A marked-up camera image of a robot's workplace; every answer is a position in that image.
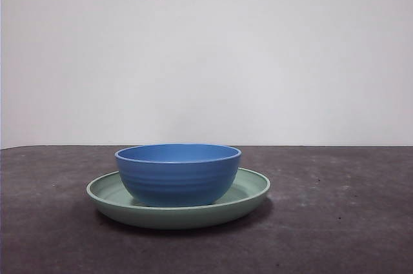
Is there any blue ribbed bowl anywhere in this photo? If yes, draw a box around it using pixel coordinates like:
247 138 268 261
114 144 242 208

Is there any green round plate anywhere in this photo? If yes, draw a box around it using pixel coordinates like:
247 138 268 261
86 167 271 231

